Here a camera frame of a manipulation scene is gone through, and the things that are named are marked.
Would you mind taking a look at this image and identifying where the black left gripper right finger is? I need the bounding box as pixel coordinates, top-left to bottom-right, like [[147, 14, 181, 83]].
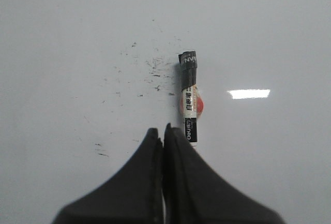
[[163, 124, 284, 223]]

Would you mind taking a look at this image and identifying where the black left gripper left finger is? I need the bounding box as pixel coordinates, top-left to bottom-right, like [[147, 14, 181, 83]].
[[53, 128, 163, 223]]

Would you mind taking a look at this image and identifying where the white black whiteboard marker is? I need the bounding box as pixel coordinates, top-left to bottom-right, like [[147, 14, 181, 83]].
[[178, 51, 204, 147]]

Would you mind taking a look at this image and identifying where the white whiteboard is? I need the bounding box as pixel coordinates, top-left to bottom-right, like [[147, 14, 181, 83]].
[[1, 0, 330, 223]]

